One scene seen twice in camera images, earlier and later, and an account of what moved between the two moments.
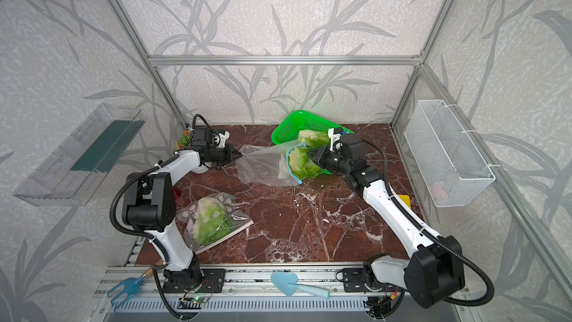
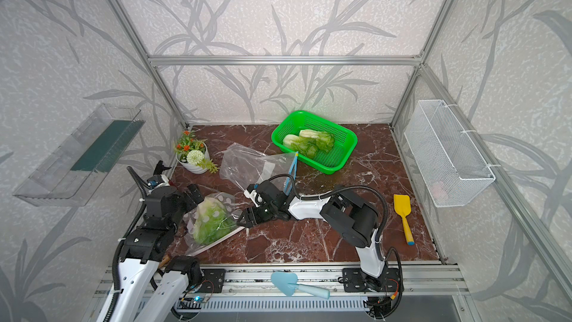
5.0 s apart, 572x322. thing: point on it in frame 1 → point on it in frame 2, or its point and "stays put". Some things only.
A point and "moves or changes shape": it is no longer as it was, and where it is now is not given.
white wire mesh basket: (453, 168) stays put
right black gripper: (322, 151) → (246, 213)
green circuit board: (199, 299) stays put
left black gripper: (229, 150) → (191, 202)
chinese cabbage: (314, 139) stays put
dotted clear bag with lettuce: (210, 221) stays put
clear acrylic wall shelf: (73, 171) stays put
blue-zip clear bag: (268, 165) moves or changes shape
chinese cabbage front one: (301, 164) → (293, 141)
